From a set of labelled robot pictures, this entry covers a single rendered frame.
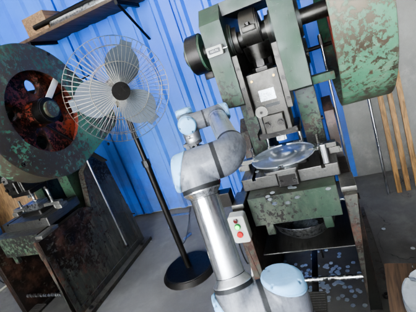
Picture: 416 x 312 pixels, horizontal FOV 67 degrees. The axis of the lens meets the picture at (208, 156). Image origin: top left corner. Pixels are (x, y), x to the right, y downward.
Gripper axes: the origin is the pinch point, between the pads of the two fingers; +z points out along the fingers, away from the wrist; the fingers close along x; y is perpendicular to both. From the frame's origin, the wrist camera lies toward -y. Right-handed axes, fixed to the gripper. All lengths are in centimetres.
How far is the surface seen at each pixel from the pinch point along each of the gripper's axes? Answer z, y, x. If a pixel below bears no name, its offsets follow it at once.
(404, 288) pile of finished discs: 39, -66, 33
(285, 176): 7.7, -32.3, -5.0
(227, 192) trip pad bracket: 7.2, -6.1, 2.7
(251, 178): 7.3, -16.0, -8.5
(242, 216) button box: 15.4, -12.5, 11.7
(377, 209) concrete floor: 78, -74, -82
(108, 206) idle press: 28, 116, -57
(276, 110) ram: -20.6, -35.0, -14.6
